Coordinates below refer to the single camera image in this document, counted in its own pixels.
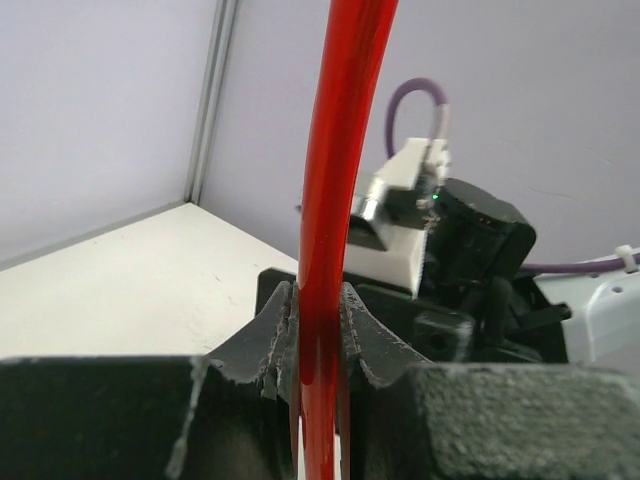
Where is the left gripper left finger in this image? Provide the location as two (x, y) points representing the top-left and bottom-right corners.
(1, 282), (298, 479)

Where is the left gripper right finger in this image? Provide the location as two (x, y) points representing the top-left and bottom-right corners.
(339, 285), (639, 479)

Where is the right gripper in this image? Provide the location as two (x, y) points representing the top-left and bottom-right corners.
(344, 179), (568, 363)

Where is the red cable lock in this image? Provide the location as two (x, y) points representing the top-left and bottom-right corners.
(297, 0), (397, 479)

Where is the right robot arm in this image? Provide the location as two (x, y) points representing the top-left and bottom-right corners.
(344, 178), (639, 365)

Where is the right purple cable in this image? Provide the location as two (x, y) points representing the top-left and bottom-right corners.
(387, 77), (640, 276)

